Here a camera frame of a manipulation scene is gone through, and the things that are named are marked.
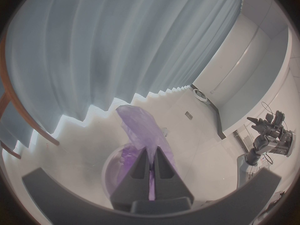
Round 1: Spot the purple plastic bag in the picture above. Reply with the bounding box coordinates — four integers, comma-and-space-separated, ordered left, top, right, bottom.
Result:
116, 105, 178, 201

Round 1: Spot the white round device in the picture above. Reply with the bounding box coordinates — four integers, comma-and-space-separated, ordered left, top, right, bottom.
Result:
192, 89, 208, 103

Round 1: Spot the white trash bin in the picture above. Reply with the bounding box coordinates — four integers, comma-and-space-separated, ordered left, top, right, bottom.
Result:
101, 143, 135, 200

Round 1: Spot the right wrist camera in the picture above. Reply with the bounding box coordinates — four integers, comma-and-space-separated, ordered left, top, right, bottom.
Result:
273, 110, 285, 126

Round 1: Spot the blue-grey curtain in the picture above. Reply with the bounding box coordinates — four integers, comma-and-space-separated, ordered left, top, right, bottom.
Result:
0, 0, 244, 160

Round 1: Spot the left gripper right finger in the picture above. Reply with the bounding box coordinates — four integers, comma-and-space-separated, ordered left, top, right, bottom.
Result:
154, 146, 195, 206

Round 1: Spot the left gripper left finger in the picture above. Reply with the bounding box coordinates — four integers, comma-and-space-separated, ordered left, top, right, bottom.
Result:
110, 146, 151, 211

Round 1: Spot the white cushioned wooden chair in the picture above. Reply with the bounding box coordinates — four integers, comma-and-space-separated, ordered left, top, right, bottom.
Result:
0, 35, 60, 160

